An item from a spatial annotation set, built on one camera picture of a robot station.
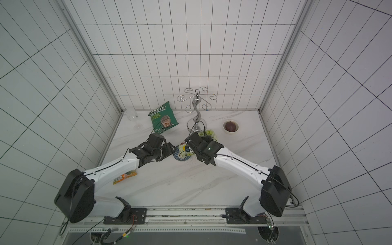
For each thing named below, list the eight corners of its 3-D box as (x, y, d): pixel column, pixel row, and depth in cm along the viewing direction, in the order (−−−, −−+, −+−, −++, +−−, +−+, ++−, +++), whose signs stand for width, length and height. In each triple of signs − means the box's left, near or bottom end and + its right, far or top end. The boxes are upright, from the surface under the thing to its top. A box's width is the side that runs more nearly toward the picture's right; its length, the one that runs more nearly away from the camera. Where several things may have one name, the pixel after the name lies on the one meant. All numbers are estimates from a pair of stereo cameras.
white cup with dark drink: (228, 136, 104) (229, 132, 100) (220, 126, 109) (221, 122, 106) (239, 131, 106) (241, 127, 103) (231, 122, 112) (232, 117, 108)
